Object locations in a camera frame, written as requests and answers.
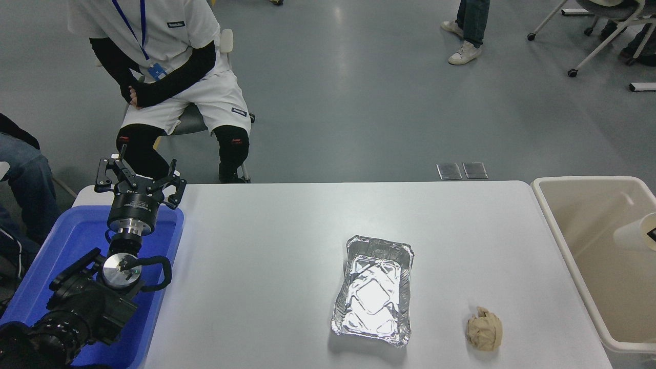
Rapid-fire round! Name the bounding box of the grey wheeled office chair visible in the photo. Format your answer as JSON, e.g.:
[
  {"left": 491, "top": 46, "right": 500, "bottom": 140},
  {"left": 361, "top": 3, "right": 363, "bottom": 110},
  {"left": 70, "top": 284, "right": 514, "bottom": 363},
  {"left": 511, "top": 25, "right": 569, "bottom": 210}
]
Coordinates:
[{"left": 528, "top": 0, "right": 656, "bottom": 78}]

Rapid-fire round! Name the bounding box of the crumpled tan paper ball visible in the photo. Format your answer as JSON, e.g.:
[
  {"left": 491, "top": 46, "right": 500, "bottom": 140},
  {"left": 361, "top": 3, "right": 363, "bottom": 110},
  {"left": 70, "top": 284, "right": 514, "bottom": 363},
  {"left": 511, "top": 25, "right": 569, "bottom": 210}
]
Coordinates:
[{"left": 466, "top": 306, "right": 504, "bottom": 352}]

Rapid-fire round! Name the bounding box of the grey seat chair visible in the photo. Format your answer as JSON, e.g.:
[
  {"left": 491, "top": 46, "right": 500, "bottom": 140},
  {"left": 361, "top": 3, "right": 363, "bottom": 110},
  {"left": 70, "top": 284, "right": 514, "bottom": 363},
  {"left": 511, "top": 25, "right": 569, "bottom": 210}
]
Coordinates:
[{"left": 123, "top": 28, "right": 256, "bottom": 183}]

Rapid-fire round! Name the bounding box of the large pale bin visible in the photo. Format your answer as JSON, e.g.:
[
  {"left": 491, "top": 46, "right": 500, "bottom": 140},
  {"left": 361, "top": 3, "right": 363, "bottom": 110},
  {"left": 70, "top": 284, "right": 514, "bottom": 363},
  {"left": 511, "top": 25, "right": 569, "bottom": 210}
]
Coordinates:
[{"left": 531, "top": 176, "right": 656, "bottom": 354}]

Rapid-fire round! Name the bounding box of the white paper cup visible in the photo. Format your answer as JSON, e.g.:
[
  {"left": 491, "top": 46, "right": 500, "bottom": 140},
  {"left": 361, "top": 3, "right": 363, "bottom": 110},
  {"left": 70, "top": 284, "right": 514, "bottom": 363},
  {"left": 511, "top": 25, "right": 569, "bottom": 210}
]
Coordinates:
[{"left": 613, "top": 213, "right": 656, "bottom": 252}]

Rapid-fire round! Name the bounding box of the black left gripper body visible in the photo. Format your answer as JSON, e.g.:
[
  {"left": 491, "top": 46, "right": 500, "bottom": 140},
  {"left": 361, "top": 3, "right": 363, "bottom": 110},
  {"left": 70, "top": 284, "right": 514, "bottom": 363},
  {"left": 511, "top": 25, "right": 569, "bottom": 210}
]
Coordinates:
[{"left": 108, "top": 188, "right": 161, "bottom": 223}]

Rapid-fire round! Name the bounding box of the blue plastic tray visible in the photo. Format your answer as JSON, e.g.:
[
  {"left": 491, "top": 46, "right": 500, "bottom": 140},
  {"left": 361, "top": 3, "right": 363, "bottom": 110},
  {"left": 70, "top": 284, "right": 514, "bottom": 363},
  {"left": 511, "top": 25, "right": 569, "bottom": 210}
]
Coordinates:
[{"left": 0, "top": 204, "right": 185, "bottom": 369}]

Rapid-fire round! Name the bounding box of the person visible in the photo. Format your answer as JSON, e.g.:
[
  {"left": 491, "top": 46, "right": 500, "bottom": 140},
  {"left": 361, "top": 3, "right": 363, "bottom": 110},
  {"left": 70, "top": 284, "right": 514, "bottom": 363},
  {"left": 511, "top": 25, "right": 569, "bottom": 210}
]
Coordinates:
[
  {"left": 599, "top": 18, "right": 656, "bottom": 66},
  {"left": 0, "top": 113, "right": 62, "bottom": 308},
  {"left": 67, "top": 0, "right": 253, "bottom": 183},
  {"left": 441, "top": 0, "right": 490, "bottom": 66}
]

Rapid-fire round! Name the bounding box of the silver foil tray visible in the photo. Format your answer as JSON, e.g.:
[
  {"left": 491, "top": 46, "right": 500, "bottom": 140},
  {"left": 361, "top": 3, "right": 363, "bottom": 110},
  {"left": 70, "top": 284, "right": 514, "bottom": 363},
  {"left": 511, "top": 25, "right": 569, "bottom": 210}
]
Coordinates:
[{"left": 331, "top": 235, "right": 416, "bottom": 349}]

